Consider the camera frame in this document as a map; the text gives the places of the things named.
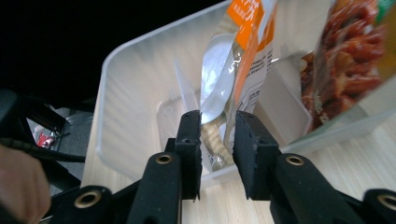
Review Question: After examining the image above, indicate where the small red object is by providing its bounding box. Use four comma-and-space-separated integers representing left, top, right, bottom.
35, 132, 56, 147

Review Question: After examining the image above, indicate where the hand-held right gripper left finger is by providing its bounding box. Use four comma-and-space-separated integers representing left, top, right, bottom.
164, 109, 204, 201

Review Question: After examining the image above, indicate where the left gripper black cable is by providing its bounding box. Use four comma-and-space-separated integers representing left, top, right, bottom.
0, 137, 87, 163

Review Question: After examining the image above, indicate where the clear plastic container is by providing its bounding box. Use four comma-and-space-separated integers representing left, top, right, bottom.
94, 0, 396, 189

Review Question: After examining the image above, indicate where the orange and clear snack packet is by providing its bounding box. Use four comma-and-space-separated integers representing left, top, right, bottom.
199, 0, 278, 173

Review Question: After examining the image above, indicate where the green and red snack packet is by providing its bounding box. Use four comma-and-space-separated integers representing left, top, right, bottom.
299, 0, 396, 133

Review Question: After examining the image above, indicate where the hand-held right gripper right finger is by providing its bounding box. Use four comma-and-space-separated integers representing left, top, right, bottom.
233, 110, 283, 201

